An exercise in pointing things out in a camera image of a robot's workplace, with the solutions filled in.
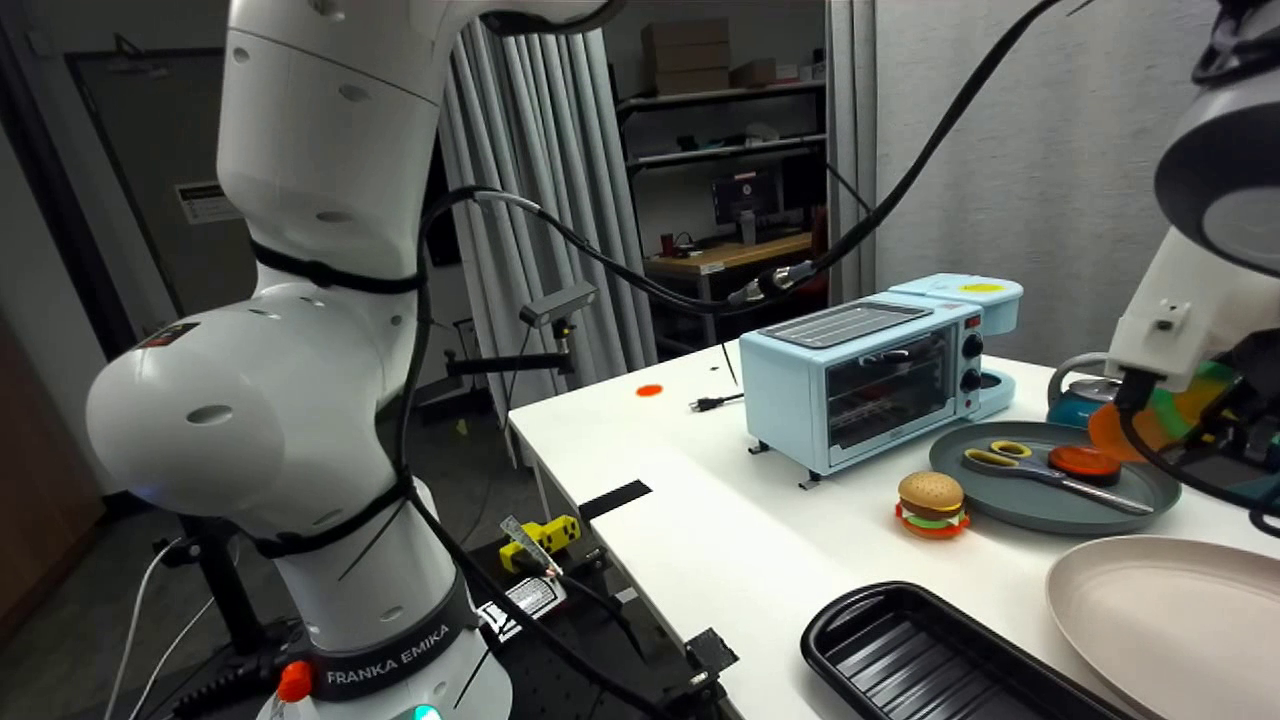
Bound grey pleated curtain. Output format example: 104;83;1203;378
434;16;664;392

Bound toy hamburger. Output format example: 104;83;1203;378
892;466;973;545

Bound grey scissors with yellow handles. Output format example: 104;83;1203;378
958;437;1160;521

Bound cardboard box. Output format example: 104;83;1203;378
639;16;737;96

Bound black ridged tray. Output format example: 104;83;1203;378
794;580;1134;720

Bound wooden desk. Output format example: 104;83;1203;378
646;230;820;351

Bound brown wooden cabinet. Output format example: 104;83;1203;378
0;315;108;642

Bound dark storage shelf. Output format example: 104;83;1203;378
617;0;836;354

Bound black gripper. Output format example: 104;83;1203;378
1170;327;1280;540

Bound orange cup with green rim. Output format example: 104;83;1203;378
1082;354;1243;463

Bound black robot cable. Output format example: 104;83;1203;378
422;0;1073;321

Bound beige round plate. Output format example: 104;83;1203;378
1039;536;1280;720

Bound grey round plate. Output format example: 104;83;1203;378
926;419;1188;540

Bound yellow clamp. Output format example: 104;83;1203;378
496;513;588;572

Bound red toy disc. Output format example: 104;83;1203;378
1044;441;1124;487

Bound teal kettle with grey handle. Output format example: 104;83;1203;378
1044;348;1134;432

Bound white bottle with orange cap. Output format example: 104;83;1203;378
255;654;323;720

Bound white floor cable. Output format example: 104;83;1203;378
95;531;220;720

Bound light blue toaster oven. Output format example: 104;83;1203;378
737;273;1027;480

